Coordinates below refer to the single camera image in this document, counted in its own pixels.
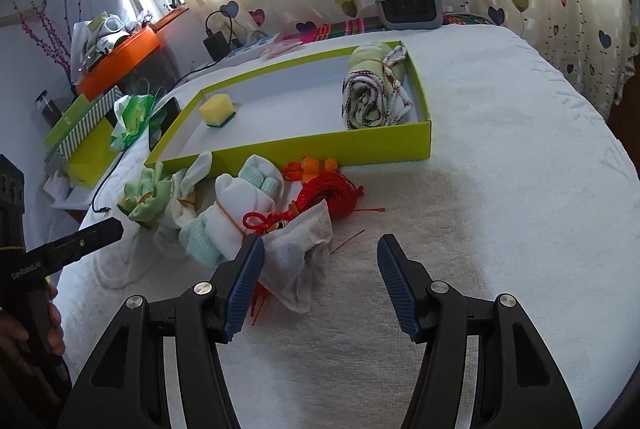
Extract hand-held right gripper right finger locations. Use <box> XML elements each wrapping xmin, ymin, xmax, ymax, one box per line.
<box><xmin>376</xmin><ymin>234</ymin><xmax>583</xmax><ymax>429</ymax></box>

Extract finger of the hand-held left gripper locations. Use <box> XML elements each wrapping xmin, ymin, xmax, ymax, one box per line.
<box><xmin>22</xmin><ymin>218</ymin><xmax>125</xmax><ymax>270</ymax></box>

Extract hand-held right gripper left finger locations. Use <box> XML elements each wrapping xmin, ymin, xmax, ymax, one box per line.
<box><xmin>60</xmin><ymin>234</ymin><xmax>266</xmax><ymax>429</ymax></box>

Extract white green mesh sock bundle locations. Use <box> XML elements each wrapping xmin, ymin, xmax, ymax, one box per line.
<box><xmin>200</xmin><ymin>154</ymin><xmax>286</xmax><ymax>267</ymax></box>

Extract red knotted cord ornament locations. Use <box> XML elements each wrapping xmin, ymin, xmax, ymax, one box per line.
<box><xmin>242</xmin><ymin>173</ymin><xmax>386</xmax><ymax>327</ymax></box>

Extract lime green cardboard box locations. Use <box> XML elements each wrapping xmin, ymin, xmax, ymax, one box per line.
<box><xmin>144</xmin><ymin>40</ymin><xmax>432</xmax><ymax>170</ymax></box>

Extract person's left hand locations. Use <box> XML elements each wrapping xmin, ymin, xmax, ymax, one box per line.
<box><xmin>0</xmin><ymin>284</ymin><xmax>66</xmax><ymax>360</ymax></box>

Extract white papers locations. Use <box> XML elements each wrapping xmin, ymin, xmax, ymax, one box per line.
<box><xmin>42</xmin><ymin>169</ymin><xmax>96</xmax><ymax>212</ymax></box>

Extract white fabric pouch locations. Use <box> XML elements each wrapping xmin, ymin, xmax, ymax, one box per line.
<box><xmin>257</xmin><ymin>201</ymin><xmax>334</xmax><ymax>314</ymax></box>

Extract green cloth bundle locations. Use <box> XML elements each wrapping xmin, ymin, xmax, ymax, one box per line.
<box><xmin>117</xmin><ymin>161</ymin><xmax>173</xmax><ymax>227</ymax></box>

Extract green striped box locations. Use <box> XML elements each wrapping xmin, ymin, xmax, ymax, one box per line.
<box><xmin>44</xmin><ymin>86</ymin><xmax>123</xmax><ymax>187</ymax></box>

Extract dark jar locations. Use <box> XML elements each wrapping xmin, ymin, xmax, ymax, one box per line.
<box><xmin>34</xmin><ymin>91</ymin><xmax>58</xmax><ymax>130</ymax></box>

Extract green plastic packet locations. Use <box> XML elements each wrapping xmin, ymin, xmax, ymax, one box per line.
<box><xmin>110</xmin><ymin>94</ymin><xmax>161</xmax><ymax>152</ymax></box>

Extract black smartphone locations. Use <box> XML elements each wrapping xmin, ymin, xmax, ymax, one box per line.
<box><xmin>148</xmin><ymin>98</ymin><xmax>182</xmax><ymax>152</ymax></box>

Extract black patterned panel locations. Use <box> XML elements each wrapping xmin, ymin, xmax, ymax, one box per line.
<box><xmin>117</xmin><ymin>46</ymin><xmax>181</xmax><ymax>102</ymax></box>

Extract yellow green sponge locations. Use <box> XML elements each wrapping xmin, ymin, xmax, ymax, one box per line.
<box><xmin>199</xmin><ymin>93</ymin><xmax>242</xmax><ymax>130</ymax></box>

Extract brown patterned rolled towel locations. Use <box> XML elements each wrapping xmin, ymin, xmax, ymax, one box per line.
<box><xmin>341</xmin><ymin>44</ymin><xmax>416</xmax><ymax>130</ymax></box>

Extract pink flower branches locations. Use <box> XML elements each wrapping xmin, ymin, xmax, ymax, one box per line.
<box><xmin>15</xmin><ymin>0</ymin><xmax>88</xmax><ymax>84</ymax></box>

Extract white green cloth heap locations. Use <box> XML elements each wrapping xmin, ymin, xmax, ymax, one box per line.
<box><xmin>72</xmin><ymin>11</ymin><xmax>156</xmax><ymax>70</ymax></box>

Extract light green rolled cloth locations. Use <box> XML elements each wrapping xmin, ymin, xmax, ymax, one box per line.
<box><xmin>348</xmin><ymin>41</ymin><xmax>396</xmax><ymax>74</ymax></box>

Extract white blue power strip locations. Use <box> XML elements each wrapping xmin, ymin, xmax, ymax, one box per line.
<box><xmin>222</xmin><ymin>36</ymin><xmax>281</xmax><ymax>60</ymax></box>

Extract black charger adapter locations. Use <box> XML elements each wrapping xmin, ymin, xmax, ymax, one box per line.
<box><xmin>202</xmin><ymin>31</ymin><xmax>231</xmax><ymax>60</ymax></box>

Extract clear plastic wrapper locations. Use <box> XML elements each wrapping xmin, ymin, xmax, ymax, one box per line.
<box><xmin>260</xmin><ymin>36</ymin><xmax>306</xmax><ymax>60</ymax></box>

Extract plaid cloth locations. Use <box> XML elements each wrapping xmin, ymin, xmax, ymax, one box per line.
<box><xmin>280</xmin><ymin>11</ymin><xmax>496</xmax><ymax>47</ymax></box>

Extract orange bead string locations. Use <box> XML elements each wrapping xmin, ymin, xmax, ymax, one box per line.
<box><xmin>285</xmin><ymin>157</ymin><xmax>341</xmax><ymax>182</ymax></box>

